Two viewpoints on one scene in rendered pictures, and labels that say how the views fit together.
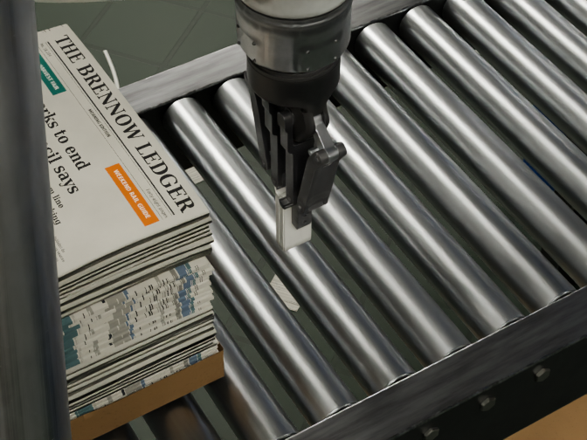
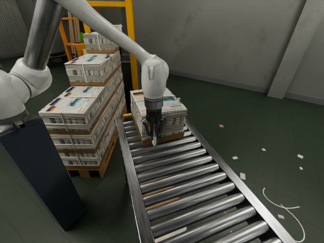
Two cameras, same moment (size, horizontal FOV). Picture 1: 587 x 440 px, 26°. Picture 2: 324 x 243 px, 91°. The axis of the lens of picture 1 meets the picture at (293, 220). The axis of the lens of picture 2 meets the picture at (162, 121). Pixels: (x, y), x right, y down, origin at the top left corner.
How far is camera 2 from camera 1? 117 cm
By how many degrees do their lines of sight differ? 72
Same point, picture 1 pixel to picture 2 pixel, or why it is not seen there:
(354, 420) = (129, 159)
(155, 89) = (207, 146)
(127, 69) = (295, 211)
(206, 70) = (213, 153)
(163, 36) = (312, 221)
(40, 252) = (37, 10)
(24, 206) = (37, 6)
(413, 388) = (132, 168)
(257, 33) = not seen: hidden behind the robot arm
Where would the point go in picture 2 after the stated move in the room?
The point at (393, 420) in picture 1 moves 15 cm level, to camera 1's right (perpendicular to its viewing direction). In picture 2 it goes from (127, 164) to (115, 188)
